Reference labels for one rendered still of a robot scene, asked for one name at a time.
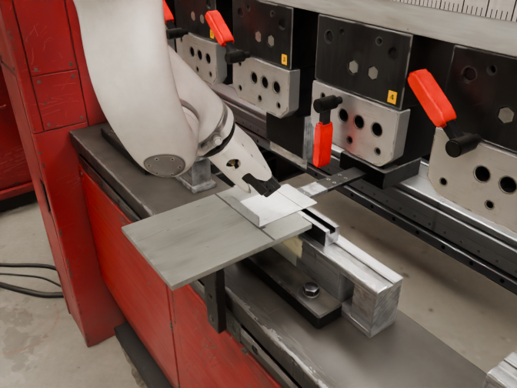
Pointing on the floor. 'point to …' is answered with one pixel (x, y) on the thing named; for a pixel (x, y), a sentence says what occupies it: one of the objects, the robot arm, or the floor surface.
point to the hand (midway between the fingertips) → (266, 183)
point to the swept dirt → (135, 372)
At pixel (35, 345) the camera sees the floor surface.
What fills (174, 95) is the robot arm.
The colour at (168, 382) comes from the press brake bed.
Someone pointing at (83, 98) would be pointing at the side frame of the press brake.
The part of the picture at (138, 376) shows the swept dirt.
